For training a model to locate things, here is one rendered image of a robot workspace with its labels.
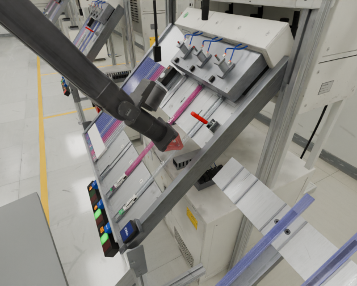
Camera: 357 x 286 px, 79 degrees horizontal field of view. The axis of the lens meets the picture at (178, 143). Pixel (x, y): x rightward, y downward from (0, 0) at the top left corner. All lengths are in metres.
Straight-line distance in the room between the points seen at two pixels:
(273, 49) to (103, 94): 0.43
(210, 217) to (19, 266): 0.67
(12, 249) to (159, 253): 0.81
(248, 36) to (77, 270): 1.47
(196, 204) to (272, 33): 0.66
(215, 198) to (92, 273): 0.90
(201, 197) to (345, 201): 1.43
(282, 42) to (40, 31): 0.53
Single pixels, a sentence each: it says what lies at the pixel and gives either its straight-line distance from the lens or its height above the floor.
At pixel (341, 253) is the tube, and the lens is 0.42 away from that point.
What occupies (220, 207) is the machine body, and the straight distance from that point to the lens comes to 0.94.
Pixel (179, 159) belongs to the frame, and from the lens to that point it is 1.06.
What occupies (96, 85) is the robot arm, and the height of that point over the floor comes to 1.19.
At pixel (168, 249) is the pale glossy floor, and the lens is 1.53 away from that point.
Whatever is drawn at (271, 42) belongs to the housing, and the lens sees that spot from 0.63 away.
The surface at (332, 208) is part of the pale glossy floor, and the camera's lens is 2.05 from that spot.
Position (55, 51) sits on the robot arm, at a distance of 0.44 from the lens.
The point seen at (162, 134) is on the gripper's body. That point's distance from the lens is 0.59.
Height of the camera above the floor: 1.35
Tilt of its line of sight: 36 degrees down
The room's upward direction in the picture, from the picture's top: straight up
